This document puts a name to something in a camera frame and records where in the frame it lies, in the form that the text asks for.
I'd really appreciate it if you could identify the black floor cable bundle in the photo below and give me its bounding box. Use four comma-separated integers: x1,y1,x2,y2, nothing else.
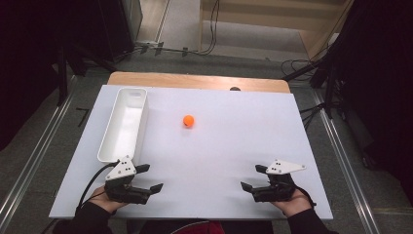
280,58,327,83

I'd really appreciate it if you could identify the person's left hand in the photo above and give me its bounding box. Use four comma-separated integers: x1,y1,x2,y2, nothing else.
89,185,129,215

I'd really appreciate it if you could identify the white plastic bin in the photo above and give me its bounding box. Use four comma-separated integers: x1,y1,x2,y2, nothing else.
96,87,149,164

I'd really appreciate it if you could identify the black cabinet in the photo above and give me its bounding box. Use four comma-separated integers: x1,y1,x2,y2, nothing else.
96,0,144,63

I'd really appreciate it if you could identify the black metal stand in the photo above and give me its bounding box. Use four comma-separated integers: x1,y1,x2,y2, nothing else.
55,42,89,107
300,61,342,131

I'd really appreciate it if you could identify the orange ball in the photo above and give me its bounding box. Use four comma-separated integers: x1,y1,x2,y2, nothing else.
182,114,196,128

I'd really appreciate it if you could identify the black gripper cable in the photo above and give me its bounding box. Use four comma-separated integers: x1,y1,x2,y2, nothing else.
76,159,121,210

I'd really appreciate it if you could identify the aluminium floor rail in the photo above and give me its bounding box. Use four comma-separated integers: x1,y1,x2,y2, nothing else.
311,88,382,234
0,75,79,222

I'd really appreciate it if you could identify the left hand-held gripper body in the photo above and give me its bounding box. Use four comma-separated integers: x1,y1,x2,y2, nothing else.
103,155,154,205

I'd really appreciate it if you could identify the person's right hand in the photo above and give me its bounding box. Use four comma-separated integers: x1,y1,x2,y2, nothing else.
271,189,313,218

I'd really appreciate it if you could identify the wooden table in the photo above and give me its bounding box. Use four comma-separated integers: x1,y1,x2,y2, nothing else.
107,71,291,95

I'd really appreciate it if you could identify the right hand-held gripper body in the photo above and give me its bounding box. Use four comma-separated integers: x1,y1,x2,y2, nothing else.
251,158,307,203

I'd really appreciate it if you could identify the black hanging cable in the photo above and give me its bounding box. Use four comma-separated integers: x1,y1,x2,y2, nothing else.
194,0,222,57

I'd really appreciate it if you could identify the black wrist strap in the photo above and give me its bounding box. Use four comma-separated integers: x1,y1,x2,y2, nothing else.
293,184,318,208

